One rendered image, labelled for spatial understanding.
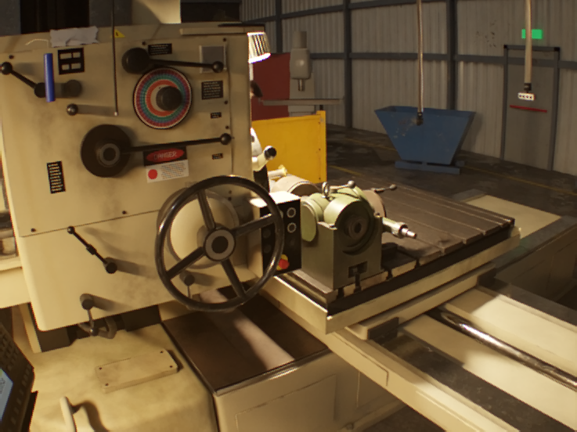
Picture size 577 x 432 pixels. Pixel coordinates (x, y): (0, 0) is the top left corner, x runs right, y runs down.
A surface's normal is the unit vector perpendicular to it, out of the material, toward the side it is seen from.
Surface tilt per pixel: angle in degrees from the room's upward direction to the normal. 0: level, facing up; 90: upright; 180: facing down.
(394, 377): 90
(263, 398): 90
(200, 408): 90
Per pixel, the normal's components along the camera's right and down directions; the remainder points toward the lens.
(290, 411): 0.55, 0.22
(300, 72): -0.04, 0.28
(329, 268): -0.83, 0.17
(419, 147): -0.47, 0.25
